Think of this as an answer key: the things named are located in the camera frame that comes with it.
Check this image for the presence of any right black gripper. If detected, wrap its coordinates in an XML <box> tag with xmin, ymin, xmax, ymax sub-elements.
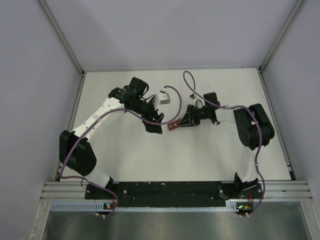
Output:
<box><xmin>178</xmin><ymin>104</ymin><xmax>210</xmax><ymax>128</ymax></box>

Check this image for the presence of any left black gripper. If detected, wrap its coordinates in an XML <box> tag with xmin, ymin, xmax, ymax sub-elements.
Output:
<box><xmin>129</xmin><ymin>97</ymin><xmax>164</xmax><ymax>134</ymax></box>

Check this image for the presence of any red weekly pill organizer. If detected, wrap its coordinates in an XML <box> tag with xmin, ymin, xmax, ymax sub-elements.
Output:
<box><xmin>167</xmin><ymin>118</ymin><xmax>181</xmax><ymax>131</ymax></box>

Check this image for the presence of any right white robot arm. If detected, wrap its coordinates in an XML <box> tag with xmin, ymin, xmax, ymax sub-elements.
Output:
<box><xmin>178</xmin><ymin>92</ymin><xmax>275</xmax><ymax>200</ymax></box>

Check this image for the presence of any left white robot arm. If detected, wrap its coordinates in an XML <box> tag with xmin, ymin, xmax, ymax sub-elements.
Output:
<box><xmin>59</xmin><ymin>77</ymin><xmax>170</xmax><ymax>199</ymax></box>

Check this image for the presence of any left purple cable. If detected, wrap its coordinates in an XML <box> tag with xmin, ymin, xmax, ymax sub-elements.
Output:
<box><xmin>59</xmin><ymin>85</ymin><xmax>183</xmax><ymax>218</ymax></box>

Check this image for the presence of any purple cable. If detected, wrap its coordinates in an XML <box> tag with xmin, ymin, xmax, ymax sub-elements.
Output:
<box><xmin>59</xmin><ymin>85</ymin><xmax>183</xmax><ymax>218</ymax></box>
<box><xmin>183</xmin><ymin>70</ymin><xmax>266</xmax><ymax>216</ymax></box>

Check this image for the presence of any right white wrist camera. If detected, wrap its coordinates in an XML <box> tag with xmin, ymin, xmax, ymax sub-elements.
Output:
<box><xmin>189</xmin><ymin>93</ymin><xmax>201</xmax><ymax>104</ymax></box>

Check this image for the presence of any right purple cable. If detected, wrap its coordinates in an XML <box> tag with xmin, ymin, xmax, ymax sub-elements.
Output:
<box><xmin>183</xmin><ymin>70</ymin><xmax>266</xmax><ymax>216</ymax></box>

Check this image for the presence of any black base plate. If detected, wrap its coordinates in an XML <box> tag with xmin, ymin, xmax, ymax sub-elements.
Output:
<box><xmin>84</xmin><ymin>181</ymin><xmax>265</xmax><ymax>208</ymax></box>

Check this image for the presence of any right aluminium frame post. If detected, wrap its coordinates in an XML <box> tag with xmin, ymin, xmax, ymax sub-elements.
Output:
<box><xmin>259</xmin><ymin>0</ymin><xmax>307</xmax><ymax>73</ymax></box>

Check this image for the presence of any aluminium frame post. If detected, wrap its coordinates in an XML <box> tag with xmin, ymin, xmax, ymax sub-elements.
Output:
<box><xmin>259</xmin><ymin>0</ymin><xmax>307</xmax><ymax>73</ymax></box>
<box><xmin>37</xmin><ymin>0</ymin><xmax>86</xmax><ymax>76</ymax></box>

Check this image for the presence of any grey slotted cable duct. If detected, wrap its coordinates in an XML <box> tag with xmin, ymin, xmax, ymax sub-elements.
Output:
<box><xmin>49</xmin><ymin>199</ymin><xmax>248</xmax><ymax>213</ymax></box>

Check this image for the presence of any left aluminium frame post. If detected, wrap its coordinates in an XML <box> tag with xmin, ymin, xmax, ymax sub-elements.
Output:
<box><xmin>37</xmin><ymin>0</ymin><xmax>86</xmax><ymax>76</ymax></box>

